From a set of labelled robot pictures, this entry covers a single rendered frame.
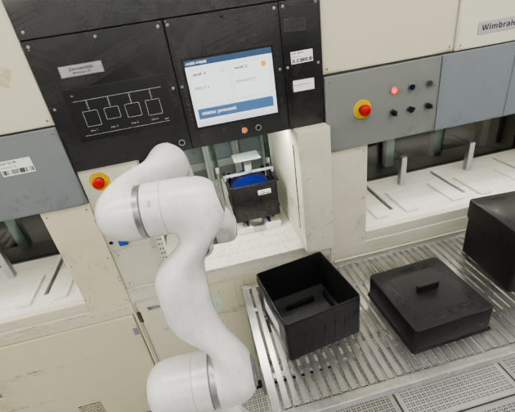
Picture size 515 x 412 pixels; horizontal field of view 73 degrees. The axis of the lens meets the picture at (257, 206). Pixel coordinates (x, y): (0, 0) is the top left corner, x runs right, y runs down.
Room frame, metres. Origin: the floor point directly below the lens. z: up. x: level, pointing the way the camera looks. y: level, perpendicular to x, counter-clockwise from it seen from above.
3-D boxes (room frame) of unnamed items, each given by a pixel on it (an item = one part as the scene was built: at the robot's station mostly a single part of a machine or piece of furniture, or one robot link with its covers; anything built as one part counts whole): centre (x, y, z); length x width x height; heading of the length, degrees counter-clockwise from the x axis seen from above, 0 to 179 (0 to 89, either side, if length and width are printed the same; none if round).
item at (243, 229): (1.50, 0.02, 0.89); 0.22 x 0.21 x 0.04; 7
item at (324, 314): (0.93, -0.12, 0.85); 0.28 x 0.28 x 0.17; 16
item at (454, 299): (0.88, -0.54, 0.83); 0.29 x 0.29 x 0.13; 10
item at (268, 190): (1.50, 0.02, 1.06); 0.24 x 0.20 x 0.32; 98
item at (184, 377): (0.48, 0.20, 1.07); 0.19 x 0.12 x 0.24; 93
